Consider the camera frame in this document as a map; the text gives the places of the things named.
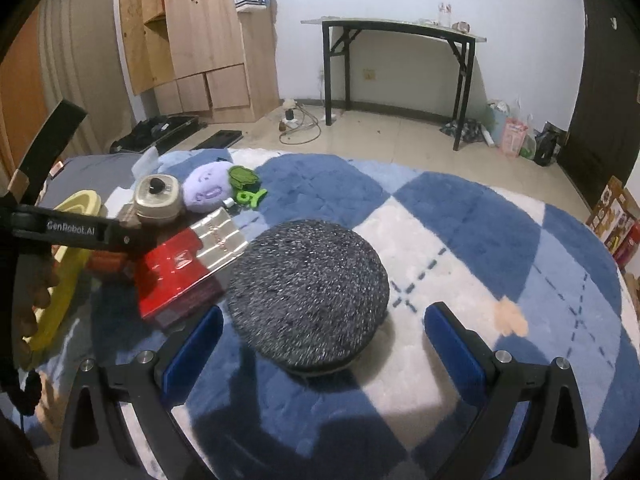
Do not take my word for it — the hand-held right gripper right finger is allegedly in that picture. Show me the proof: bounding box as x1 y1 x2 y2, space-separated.
424 301 592 480

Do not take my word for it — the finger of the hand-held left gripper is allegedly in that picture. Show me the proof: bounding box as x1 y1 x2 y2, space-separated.
7 100 89 207
110 219 157 262

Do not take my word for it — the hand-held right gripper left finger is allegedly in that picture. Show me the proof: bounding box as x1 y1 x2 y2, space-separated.
59 305 225 480

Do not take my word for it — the beige round kitchen timer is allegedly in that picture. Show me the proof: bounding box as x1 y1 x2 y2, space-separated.
133 174 182 224

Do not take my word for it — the red gold cigarette carton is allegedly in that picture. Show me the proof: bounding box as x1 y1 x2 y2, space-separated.
134 207 249 330

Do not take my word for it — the pale yellow plastic basin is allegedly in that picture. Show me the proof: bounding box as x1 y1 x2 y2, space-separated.
22 189 109 352

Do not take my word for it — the purple plush toy green leaf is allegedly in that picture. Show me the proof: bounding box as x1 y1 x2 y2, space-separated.
182 160 269 214

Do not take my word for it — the round dark grey sponge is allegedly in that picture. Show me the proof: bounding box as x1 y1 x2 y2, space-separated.
226 219 391 378

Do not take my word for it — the person's left hand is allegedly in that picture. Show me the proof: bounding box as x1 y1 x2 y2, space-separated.
12 259 57 357

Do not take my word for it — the orange wooden door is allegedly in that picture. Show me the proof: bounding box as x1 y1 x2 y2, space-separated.
0 7 48 171

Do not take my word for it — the white tissue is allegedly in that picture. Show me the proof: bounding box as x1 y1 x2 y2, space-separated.
132 147 162 177

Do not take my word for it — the blue white plush blanket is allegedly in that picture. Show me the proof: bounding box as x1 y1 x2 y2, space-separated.
15 147 640 480

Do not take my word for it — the black open case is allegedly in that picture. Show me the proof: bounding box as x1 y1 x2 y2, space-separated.
109 114 209 155

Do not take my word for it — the black flat tray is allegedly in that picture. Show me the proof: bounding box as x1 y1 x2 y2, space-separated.
190 130 245 151

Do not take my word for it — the wooden wardrobe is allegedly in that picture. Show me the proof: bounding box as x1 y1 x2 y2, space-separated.
117 0 281 124

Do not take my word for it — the white power strip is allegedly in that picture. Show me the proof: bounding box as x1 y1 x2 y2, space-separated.
279 99 301 133

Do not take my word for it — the colourful cardboard box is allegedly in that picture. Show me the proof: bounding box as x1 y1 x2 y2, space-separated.
585 175 637 252

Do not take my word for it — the dark cloth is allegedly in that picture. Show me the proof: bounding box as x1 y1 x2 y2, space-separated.
439 118 484 144

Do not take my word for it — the pink plastic bag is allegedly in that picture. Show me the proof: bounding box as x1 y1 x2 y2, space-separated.
499 117 530 159

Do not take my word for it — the black bag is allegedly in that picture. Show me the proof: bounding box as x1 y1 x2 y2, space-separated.
533 121 566 167

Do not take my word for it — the dark wooden door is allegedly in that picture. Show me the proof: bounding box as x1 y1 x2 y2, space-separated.
556 0 640 211

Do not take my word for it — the black folding table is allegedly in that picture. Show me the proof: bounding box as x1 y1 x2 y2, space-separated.
301 17 487 152

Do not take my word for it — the grey cable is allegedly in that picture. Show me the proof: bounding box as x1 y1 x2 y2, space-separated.
277 104 324 146

